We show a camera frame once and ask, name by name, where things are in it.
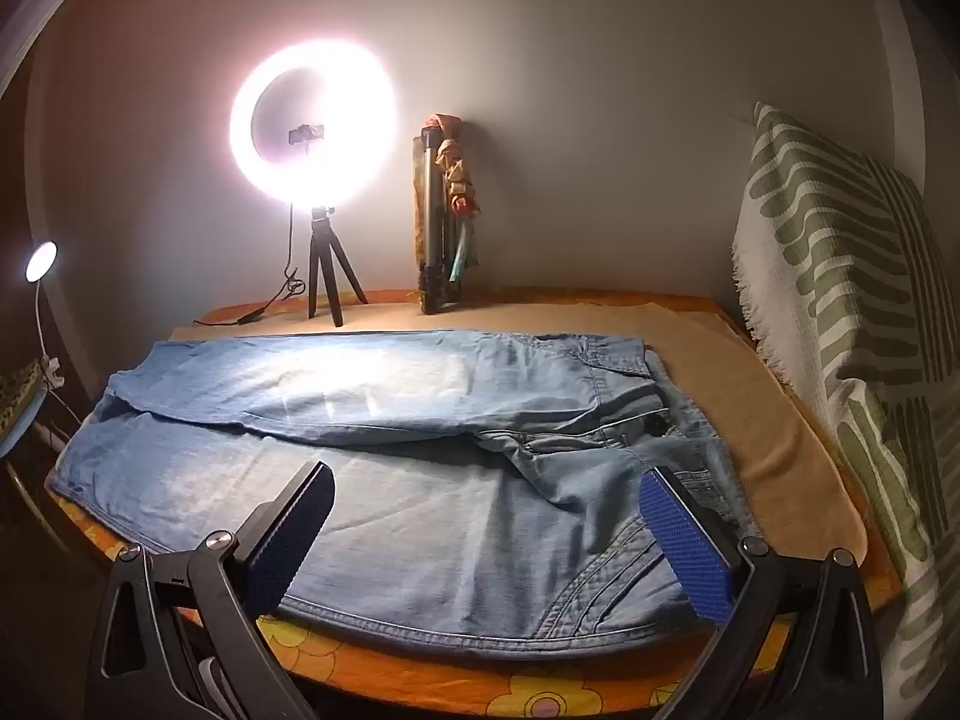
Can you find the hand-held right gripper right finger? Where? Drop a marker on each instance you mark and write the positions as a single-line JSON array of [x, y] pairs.
[[686, 540]]

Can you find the white clip desk lamp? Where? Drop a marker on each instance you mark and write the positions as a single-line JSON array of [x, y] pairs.
[[41, 261]]

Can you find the green white patterned pillow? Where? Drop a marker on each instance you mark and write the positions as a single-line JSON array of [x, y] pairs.
[[810, 277]]

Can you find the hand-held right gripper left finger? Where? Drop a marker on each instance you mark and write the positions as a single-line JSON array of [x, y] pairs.
[[289, 532]]

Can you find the black phone clamp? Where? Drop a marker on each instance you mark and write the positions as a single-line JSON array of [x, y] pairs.
[[307, 133]]

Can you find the blue denim pants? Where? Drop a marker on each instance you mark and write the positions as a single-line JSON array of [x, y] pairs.
[[450, 525]]

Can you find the black mini tripod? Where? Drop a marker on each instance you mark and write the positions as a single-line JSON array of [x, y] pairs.
[[324, 262]]

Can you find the folded silver tripod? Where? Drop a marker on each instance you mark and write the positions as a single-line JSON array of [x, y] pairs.
[[427, 225]]

